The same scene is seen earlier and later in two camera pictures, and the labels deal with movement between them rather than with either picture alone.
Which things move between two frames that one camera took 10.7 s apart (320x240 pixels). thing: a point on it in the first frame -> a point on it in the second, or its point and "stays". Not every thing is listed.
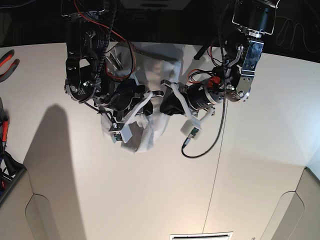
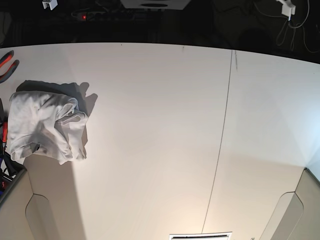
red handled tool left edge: (4, 129) stays
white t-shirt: (148, 64) -> (48, 124)
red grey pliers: (3, 59) stays
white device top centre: (155, 5) stays
